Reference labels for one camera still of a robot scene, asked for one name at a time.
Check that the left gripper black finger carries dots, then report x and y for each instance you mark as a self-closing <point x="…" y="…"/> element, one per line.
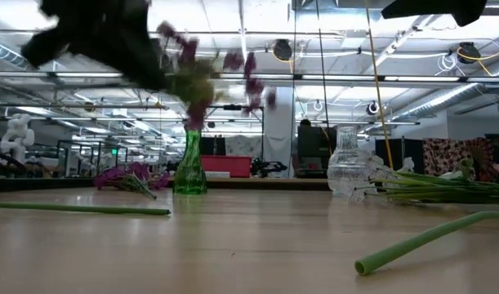
<point x="151" y="69"/>

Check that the brown patterned cloth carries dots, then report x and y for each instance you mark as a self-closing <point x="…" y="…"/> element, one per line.
<point x="449" y="159"/>

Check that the pale white artificial flower bunch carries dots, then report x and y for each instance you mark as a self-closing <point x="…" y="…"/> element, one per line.
<point x="429" y="188"/>

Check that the dark purple artificial tulip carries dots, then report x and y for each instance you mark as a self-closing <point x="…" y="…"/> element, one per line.
<point x="90" y="209"/>

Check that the green glass vase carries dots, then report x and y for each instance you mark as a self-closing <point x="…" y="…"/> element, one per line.
<point x="190" y="171"/>

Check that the white artificial tulip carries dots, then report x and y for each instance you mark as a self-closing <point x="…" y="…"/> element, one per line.
<point x="396" y="249"/>
<point x="463" y="167"/>

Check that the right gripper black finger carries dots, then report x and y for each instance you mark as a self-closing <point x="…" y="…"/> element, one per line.
<point x="424" y="8"/>

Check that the clear glass vase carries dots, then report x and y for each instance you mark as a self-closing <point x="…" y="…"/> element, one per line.
<point x="347" y="163"/>

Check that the black metal frame stand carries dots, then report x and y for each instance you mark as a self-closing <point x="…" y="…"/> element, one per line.
<point x="233" y="107"/>

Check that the black aluminium table frame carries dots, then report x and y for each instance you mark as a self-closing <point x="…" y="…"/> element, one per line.
<point x="28" y="184"/>

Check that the purple artificial flower bunch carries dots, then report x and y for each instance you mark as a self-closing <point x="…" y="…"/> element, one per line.
<point x="126" y="173"/>
<point x="192" y="85"/>

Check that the red plastic bin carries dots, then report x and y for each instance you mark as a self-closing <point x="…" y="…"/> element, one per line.
<point x="226" y="166"/>

